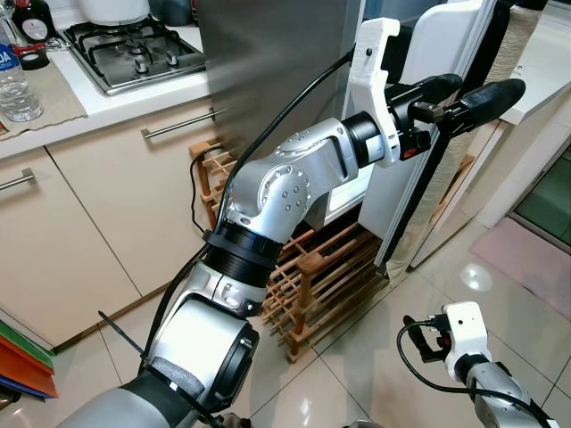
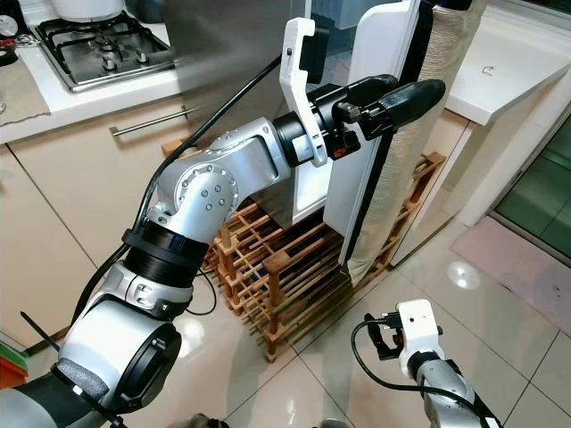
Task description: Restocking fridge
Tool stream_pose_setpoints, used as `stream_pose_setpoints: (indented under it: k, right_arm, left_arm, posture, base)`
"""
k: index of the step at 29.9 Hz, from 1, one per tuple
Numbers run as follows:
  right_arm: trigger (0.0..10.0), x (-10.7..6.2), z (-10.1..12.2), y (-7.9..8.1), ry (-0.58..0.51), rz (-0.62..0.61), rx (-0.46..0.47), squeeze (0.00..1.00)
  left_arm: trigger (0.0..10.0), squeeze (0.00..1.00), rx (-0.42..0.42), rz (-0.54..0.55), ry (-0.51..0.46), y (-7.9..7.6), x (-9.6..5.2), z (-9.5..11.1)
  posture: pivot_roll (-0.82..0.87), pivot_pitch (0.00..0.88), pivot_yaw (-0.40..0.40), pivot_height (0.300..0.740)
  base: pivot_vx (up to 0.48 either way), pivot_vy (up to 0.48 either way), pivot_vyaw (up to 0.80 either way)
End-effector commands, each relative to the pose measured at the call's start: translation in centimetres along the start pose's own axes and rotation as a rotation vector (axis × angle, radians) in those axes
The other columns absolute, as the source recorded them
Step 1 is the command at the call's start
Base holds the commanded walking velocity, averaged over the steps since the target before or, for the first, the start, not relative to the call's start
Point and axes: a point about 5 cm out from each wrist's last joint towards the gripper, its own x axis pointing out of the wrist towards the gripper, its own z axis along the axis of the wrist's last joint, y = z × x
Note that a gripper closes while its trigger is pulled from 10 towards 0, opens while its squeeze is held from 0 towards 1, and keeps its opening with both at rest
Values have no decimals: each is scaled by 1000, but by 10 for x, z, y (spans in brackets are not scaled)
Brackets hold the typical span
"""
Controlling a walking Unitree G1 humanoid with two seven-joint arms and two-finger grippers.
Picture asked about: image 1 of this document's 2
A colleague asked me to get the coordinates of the clear water bottle blue label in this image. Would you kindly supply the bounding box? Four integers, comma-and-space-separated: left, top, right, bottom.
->
0, 36, 44, 123

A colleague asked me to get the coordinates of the white side cabinet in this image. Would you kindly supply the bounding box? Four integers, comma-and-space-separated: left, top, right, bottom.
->
406, 9, 571, 268

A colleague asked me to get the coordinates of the green tinted glass door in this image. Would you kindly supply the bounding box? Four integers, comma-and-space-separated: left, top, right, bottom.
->
513, 147, 571, 246

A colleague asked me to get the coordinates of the wooden wine rack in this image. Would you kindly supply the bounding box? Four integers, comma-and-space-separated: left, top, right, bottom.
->
189, 138, 474, 362

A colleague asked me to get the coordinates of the pink floor mat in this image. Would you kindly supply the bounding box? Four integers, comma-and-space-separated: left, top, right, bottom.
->
470, 217, 571, 322

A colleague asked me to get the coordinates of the dark blue jar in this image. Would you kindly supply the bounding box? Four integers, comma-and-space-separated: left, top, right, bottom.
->
147, 0, 197, 26

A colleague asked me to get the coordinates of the steel gas stove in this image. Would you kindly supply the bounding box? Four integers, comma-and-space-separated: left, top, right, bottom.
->
64, 16, 208, 96

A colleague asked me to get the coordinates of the beige kitchen cabinet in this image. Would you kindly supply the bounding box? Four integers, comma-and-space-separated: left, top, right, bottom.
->
0, 107, 233, 349

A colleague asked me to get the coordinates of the beige placemat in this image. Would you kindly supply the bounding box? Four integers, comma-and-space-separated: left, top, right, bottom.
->
0, 53, 90, 148

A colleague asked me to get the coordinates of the stack of coloured boards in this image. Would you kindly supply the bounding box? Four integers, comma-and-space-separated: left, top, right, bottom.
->
0, 319, 59, 402

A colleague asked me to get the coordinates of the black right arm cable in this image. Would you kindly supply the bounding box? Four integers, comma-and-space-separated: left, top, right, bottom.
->
397, 317, 536, 428

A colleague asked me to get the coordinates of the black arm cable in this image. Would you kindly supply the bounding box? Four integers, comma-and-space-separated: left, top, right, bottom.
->
397, 317, 536, 428
156, 49, 358, 358

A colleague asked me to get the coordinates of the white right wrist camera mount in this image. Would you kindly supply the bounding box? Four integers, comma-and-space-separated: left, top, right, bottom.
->
443, 301, 492, 380

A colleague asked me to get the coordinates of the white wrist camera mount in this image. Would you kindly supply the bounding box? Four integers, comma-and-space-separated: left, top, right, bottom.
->
443, 301, 492, 380
348, 18, 413, 168

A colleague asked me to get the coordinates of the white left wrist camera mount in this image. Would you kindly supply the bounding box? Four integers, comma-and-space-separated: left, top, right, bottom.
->
348, 18, 413, 168

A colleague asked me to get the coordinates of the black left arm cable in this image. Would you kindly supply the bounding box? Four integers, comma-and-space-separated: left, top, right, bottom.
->
156, 49, 358, 358

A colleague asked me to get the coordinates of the silver bar drawer handle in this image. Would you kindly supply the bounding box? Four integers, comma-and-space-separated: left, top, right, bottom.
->
0, 168, 37, 193
141, 107, 219, 141

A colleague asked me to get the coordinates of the black power cord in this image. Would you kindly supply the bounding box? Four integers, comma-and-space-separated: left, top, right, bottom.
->
189, 147, 224, 237

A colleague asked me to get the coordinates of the black cable tie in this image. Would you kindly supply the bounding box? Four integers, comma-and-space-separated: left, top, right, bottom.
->
96, 309, 148, 358

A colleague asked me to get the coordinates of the white pot with handle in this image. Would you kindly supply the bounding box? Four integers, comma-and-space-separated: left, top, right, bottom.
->
80, 0, 151, 26

